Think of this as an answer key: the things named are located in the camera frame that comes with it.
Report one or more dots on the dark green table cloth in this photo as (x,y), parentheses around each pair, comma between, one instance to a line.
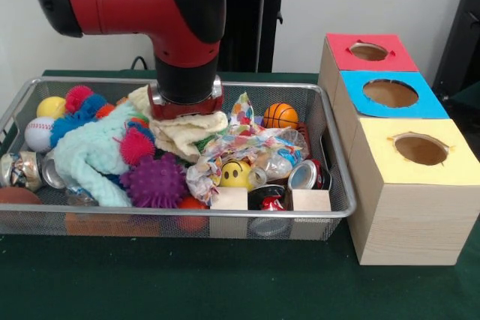
(225,282)

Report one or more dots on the colourful crumpled paper wrapper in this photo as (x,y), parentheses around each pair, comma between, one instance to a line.
(240,140)

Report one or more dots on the metal mesh bin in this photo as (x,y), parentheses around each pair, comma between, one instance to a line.
(112,228)

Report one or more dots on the yellow smiley ball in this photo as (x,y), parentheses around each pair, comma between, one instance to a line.
(235,174)

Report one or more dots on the white baseball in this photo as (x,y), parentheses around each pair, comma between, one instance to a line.
(39,133)

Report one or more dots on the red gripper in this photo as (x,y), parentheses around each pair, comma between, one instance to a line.
(180,110)

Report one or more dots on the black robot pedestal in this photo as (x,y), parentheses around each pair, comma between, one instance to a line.
(255,35)

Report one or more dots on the plain wooden cube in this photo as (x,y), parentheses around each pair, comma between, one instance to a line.
(229,199)
(311,201)

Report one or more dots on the mint green cloth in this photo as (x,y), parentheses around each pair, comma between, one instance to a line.
(86,147)

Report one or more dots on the multicolour puffer caterpillar toy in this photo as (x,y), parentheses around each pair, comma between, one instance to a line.
(137,145)

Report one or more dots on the small orange basketball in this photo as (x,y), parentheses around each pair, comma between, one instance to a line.
(281,115)

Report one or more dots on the green cloth side table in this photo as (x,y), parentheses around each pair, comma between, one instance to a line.
(468,100)

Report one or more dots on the black upright panel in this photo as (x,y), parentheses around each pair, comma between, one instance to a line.
(461,35)

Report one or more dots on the purple spiky ball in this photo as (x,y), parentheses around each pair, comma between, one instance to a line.
(153,181)

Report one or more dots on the cream yellow cloth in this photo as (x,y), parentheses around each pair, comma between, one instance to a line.
(176,132)

